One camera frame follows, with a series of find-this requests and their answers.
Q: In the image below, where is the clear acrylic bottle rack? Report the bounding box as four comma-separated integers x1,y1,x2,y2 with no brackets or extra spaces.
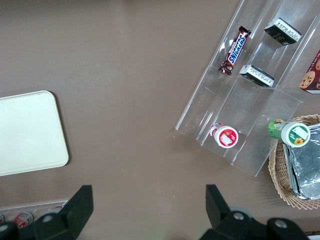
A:
0,198,70,226

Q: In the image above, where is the light tan wicker basket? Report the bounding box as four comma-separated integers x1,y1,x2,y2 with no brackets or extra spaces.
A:
268,114,320,211

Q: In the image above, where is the silver foil package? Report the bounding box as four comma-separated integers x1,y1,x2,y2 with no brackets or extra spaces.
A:
282,123,320,201

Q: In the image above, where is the Snickers chocolate bar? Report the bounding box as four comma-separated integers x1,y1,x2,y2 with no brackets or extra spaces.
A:
217,25,252,76

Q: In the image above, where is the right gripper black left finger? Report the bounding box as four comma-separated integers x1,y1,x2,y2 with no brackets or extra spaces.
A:
0,184,95,240

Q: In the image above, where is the brown table covering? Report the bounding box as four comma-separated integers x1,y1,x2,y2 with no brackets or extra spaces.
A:
0,0,320,240

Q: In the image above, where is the red capped yogurt bottle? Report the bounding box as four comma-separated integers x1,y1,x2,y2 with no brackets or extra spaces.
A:
209,121,240,149

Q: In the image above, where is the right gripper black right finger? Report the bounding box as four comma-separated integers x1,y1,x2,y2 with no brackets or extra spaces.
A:
199,184,310,240

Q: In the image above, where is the clear acrylic stepped display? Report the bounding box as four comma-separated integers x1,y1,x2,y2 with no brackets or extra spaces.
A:
174,0,320,178

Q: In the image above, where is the red cola bottle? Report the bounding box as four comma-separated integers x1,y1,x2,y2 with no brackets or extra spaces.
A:
12,211,35,229

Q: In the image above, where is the red chocolate chip cookie box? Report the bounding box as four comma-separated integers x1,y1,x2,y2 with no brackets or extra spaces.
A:
298,48,320,95

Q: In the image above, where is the small black white snack box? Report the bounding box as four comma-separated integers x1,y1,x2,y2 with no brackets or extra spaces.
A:
263,17,303,48
239,64,275,88

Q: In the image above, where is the green capped yogurt bottle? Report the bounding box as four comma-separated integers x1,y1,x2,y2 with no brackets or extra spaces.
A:
266,118,312,147

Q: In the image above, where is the cream rectangular serving tray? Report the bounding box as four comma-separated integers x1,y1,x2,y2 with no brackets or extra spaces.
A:
0,90,70,177

